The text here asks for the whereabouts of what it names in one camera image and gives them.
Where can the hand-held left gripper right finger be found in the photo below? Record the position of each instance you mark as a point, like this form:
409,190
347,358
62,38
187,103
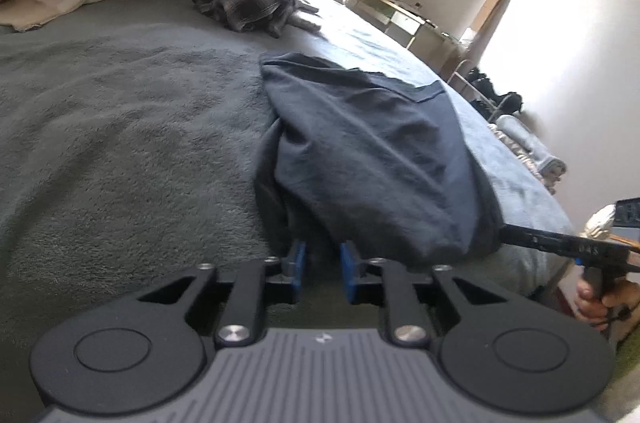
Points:
348,273

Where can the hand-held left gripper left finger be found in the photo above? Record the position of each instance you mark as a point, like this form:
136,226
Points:
299,268

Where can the pale desk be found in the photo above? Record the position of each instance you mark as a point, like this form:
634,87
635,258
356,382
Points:
400,20

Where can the black bag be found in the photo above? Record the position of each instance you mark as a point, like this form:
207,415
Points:
507,103
484,82

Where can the wooden board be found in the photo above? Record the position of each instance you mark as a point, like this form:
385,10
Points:
492,3

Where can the grey fleece blanket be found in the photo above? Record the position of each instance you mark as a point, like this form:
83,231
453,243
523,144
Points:
125,128

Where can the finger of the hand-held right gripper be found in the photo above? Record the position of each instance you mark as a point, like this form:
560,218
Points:
550,242

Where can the dark grey-blue t-shirt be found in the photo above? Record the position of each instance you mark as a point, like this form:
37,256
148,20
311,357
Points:
360,143

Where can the person's right hand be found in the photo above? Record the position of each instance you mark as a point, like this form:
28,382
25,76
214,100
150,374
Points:
587,309

